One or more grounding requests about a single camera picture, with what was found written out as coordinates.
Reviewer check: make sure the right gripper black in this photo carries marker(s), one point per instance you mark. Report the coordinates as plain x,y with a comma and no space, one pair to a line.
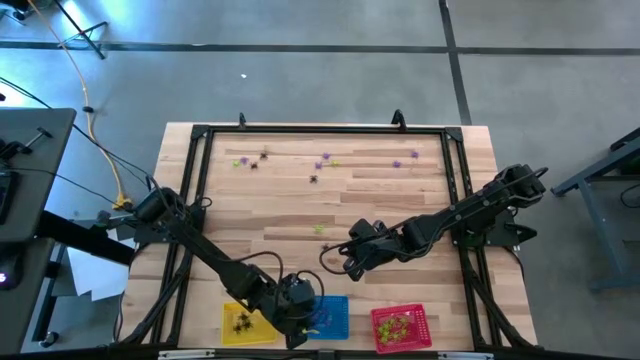
380,247

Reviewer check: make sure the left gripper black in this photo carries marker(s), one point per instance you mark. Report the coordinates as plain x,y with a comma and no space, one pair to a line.
297,307

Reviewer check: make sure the blue plastic slotted basket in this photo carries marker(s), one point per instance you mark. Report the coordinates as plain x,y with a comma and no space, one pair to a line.
337,320

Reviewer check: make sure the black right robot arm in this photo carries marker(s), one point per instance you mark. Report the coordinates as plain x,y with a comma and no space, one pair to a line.
475,205

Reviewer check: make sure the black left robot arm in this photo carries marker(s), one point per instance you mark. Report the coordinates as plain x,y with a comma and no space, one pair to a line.
210,252

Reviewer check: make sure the yellow plastic slotted basket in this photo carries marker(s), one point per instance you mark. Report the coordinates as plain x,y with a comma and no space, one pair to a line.
227,312

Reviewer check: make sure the red plastic slotted basket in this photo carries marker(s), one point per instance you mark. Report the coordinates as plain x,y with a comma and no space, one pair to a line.
425,312

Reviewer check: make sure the black table edge clamp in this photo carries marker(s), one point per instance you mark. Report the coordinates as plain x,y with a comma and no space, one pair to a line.
242,120
398,118

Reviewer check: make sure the white paper sheets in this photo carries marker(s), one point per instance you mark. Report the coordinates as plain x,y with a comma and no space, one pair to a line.
95,275

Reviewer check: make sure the black desk support beam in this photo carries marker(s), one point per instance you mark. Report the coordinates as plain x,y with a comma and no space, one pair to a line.
85,237

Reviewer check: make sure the black caster wheel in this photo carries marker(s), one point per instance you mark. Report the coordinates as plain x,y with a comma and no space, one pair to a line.
48,340

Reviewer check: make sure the grey desk top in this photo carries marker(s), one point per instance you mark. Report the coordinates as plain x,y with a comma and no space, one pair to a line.
35,190

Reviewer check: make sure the black desk device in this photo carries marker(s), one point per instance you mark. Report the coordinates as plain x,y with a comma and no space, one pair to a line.
5,197

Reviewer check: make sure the black desk clamp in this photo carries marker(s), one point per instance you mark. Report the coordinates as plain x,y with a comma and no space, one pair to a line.
12,148

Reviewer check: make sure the black tripod stand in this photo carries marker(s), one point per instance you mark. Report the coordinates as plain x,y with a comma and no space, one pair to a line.
80,27

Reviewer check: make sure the black equipment base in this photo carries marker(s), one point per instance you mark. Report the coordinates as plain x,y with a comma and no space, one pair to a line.
17,12

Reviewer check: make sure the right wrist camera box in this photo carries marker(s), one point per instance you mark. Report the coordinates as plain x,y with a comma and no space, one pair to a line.
365,229

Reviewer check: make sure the silver metal bracket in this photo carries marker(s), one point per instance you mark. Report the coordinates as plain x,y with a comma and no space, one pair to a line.
465,356
186,354

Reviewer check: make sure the black aluminium rail frame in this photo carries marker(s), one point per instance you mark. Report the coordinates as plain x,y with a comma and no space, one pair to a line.
325,130

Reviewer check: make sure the blue-grey metal cart frame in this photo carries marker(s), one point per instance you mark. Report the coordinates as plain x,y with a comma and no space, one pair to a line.
590,180

